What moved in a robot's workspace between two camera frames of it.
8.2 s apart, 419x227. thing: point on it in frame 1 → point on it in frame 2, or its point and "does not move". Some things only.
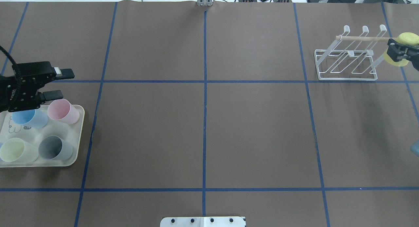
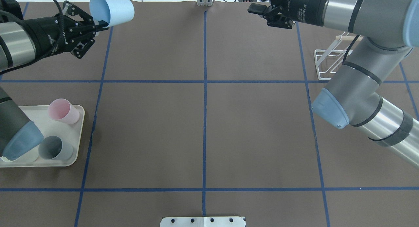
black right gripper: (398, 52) → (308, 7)
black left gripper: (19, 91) → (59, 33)
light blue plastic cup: (36, 118) → (116, 11)
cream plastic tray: (70, 133) does not move
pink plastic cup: (62, 109) does not move
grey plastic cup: (51, 147) does not move
